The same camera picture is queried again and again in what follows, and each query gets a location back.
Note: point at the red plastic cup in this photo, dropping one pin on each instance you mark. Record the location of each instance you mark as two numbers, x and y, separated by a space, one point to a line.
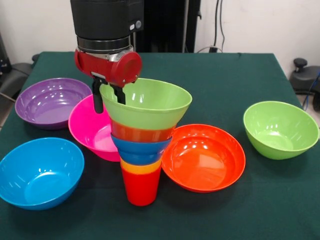
141 190

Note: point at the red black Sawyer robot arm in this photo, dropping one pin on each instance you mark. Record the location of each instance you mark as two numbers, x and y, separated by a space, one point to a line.
100 20

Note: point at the dark green tablecloth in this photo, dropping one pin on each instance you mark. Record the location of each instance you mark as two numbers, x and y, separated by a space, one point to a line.
200 220

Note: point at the purple plastic bowl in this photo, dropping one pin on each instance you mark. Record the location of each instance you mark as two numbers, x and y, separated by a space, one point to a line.
50 107

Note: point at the green plastic bowl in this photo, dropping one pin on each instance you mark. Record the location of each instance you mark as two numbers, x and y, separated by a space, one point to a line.
150 115
282 130

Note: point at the small dark blue bowl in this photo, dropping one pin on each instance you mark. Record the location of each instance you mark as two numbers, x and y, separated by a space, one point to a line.
140 150

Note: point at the dark grey chair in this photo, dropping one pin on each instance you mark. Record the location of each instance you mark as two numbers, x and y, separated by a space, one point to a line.
303 77
15 77

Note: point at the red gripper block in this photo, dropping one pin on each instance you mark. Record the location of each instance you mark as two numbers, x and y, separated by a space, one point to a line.
125 70

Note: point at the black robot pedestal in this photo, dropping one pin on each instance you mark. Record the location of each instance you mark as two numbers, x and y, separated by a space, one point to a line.
170 25

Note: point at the small ribbed orange-red bowl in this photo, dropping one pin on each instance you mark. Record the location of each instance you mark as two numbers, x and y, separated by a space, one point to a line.
140 135

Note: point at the pink plastic bowl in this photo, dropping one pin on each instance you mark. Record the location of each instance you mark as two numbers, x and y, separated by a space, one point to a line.
87 127

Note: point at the large orange-red plastic bowl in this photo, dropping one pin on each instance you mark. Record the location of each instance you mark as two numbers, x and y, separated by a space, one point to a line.
207 160

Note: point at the orange plastic cup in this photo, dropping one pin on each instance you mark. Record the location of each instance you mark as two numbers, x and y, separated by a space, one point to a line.
123 165
141 171

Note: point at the light blue plastic bowl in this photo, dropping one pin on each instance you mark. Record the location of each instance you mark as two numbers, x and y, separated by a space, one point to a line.
40 175

